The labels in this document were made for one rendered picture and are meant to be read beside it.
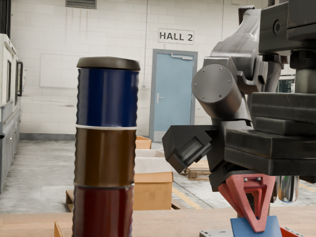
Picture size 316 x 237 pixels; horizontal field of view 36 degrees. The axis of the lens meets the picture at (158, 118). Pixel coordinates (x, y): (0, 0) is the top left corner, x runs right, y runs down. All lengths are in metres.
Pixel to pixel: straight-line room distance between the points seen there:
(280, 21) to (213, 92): 0.16
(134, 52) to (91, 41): 1.02
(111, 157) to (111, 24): 11.22
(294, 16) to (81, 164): 0.25
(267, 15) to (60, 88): 10.80
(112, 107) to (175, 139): 0.38
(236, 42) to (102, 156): 0.53
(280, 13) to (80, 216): 0.32
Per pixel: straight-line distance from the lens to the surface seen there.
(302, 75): 0.53
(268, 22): 0.55
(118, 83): 0.29
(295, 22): 0.46
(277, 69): 0.97
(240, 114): 0.71
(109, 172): 0.29
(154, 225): 1.05
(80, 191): 0.30
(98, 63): 0.29
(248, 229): 0.67
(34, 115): 11.30
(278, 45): 0.52
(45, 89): 11.29
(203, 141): 0.67
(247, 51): 0.75
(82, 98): 0.29
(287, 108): 0.51
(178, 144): 0.66
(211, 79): 0.66
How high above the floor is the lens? 1.18
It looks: 3 degrees down
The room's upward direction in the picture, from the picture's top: 3 degrees clockwise
